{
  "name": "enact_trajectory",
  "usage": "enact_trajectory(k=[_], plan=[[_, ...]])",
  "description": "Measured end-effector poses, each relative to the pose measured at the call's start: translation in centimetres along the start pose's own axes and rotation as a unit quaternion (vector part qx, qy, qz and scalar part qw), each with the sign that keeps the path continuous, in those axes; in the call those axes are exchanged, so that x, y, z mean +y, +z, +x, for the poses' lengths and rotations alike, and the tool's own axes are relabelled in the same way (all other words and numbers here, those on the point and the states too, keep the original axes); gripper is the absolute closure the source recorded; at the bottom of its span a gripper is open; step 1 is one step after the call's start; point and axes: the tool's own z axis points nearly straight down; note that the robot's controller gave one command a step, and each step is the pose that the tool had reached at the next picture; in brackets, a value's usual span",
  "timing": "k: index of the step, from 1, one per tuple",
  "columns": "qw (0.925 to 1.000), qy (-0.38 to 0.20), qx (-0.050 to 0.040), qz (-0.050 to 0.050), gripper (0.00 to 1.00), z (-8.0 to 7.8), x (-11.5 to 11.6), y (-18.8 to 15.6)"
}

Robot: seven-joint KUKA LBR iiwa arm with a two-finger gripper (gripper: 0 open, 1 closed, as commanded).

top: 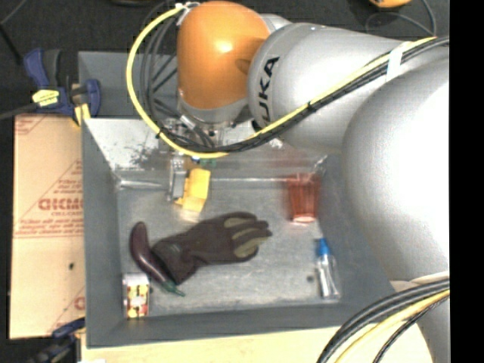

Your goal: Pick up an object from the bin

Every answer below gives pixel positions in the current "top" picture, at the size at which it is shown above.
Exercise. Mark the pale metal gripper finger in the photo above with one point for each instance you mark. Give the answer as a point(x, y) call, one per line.
point(177, 185)

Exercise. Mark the yellow block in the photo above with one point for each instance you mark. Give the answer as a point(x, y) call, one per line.
point(198, 185)

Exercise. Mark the dark brown glove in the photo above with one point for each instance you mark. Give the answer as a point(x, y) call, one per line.
point(211, 242)

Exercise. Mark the purple toy eggplant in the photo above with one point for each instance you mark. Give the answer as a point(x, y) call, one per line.
point(139, 245)

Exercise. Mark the grey metal bin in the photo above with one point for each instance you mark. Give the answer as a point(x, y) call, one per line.
point(242, 278)

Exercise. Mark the orange translucent cup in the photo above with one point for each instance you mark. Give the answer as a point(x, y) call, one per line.
point(303, 199)

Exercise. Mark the small red and yellow box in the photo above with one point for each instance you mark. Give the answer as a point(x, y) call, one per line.
point(135, 296)

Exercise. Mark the brown cardboard board, red print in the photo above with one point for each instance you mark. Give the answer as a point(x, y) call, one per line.
point(45, 202)

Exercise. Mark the clear bottle with blue cap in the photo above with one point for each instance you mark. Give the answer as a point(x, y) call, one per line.
point(325, 267)

